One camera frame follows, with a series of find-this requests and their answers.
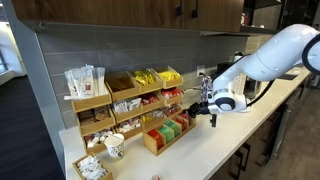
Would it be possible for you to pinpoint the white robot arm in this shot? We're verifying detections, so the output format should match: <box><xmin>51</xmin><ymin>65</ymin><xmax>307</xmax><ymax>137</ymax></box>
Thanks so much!
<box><xmin>186</xmin><ymin>24</ymin><xmax>320</xmax><ymax>117</ymax></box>

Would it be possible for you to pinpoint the small wooden sugar box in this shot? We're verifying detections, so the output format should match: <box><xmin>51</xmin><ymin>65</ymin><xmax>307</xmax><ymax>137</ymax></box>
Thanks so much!
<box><xmin>72</xmin><ymin>153</ymin><xmax>113</xmax><ymax>180</ymax></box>

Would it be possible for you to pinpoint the tiered wooden condiment organizer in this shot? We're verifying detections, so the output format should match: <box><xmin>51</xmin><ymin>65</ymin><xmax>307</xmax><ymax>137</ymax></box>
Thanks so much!
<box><xmin>63</xmin><ymin>65</ymin><xmax>185</xmax><ymax>155</ymax></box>

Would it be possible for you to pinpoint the upper wooden cabinet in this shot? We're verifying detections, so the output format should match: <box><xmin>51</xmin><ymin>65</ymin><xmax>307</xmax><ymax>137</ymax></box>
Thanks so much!
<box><xmin>12</xmin><ymin>0</ymin><xmax>244</xmax><ymax>32</ymax></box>

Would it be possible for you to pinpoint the patterned paper cup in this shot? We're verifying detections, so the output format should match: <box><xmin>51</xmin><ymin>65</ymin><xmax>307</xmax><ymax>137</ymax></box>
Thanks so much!
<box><xmin>104</xmin><ymin>134</ymin><xmax>124</xmax><ymax>161</ymax></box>

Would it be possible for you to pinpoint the black coffee machine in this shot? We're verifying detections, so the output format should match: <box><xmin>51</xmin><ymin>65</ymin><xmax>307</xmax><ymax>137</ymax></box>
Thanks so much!
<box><xmin>217</xmin><ymin>62</ymin><xmax>233</xmax><ymax>75</ymax></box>

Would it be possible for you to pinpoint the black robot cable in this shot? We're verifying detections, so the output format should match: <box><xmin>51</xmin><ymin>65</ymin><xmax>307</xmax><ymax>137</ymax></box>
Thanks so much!
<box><xmin>245</xmin><ymin>79</ymin><xmax>277</xmax><ymax>108</ymax></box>

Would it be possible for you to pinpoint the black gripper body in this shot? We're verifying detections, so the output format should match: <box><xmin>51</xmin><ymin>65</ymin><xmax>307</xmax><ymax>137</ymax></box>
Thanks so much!
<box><xmin>188</xmin><ymin>102</ymin><xmax>210</xmax><ymax>118</ymax></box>

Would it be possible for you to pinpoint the front wooden tea stand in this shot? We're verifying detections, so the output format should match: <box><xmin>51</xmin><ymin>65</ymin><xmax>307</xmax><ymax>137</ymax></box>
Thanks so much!
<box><xmin>142</xmin><ymin>111</ymin><xmax>196</xmax><ymax>156</ymax></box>

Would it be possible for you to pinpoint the loose coffee pod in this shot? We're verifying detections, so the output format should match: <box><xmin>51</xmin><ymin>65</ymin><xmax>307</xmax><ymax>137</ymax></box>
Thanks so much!
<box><xmin>152</xmin><ymin>175</ymin><xmax>161</xmax><ymax>180</ymax></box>

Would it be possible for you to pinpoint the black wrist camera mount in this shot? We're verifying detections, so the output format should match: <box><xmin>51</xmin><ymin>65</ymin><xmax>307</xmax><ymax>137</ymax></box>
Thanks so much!
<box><xmin>210</xmin><ymin>114</ymin><xmax>217</xmax><ymax>127</ymax></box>

